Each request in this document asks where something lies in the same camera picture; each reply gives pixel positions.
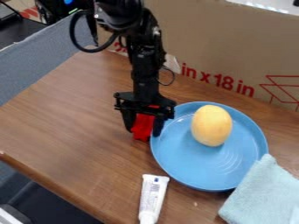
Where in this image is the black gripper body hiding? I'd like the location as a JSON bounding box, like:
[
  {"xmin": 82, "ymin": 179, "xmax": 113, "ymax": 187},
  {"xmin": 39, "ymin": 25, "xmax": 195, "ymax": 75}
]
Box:
[{"xmin": 114, "ymin": 66, "xmax": 177, "ymax": 120}]

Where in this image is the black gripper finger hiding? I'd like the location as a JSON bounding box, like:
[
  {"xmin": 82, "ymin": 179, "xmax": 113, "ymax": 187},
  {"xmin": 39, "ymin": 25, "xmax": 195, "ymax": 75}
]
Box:
[
  {"xmin": 153, "ymin": 116, "xmax": 166, "ymax": 137},
  {"xmin": 121, "ymin": 110, "xmax": 137, "ymax": 132}
]

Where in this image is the red rectangular block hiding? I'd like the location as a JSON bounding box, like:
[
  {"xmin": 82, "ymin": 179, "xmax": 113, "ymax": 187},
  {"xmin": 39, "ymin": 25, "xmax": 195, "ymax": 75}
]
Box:
[{"xmin": 131, "ymin": 112, "xmax": 155, "ymax": 142}]

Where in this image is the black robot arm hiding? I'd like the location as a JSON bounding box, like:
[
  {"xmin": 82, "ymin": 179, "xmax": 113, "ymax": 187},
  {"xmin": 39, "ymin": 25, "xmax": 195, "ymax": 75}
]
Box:
[{"xmin": 95, "ymin": 0, "xmax": 177, "ymax": 137}]

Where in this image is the yellow lemon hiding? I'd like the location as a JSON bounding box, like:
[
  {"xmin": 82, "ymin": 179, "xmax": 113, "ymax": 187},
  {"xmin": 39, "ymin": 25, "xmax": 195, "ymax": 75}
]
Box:
[{"xmin": 191, "ymin": 105, "xmax": 233, "ymax": 147}]

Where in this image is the blue plate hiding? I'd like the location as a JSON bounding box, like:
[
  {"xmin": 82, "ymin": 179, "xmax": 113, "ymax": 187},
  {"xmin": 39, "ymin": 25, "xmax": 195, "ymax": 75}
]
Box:
[{"xmin": 150, "ymin": 101, "xmax": 269, "ymax": 192}]

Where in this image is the white tube of cream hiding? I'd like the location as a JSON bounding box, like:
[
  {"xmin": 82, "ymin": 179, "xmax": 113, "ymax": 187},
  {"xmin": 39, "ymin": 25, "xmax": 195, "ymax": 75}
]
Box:
[{"xmin": 138, "ymin": 174, "xmax": 170, "ymax": 224}]

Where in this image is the light blue towel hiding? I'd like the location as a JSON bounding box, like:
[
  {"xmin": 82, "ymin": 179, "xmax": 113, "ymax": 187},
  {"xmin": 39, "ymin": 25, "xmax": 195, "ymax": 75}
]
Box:
[{"xmin": 219, "ymin": 154, "xmax": 299, "ymax": 224}]

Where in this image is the cardboard box wall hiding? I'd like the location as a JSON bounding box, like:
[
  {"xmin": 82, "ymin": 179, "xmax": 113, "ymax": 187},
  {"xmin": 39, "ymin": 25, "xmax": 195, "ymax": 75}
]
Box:
[{"xmin": 95, "ymin": 0, "xmax": 299, "ymax": 112}]

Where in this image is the black cable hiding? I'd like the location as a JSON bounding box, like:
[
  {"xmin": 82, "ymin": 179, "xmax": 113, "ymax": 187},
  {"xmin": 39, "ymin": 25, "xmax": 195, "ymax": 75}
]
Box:
[{"xmin": 70, "ymin": 10, "xmax": 177, "ymax": 87}]

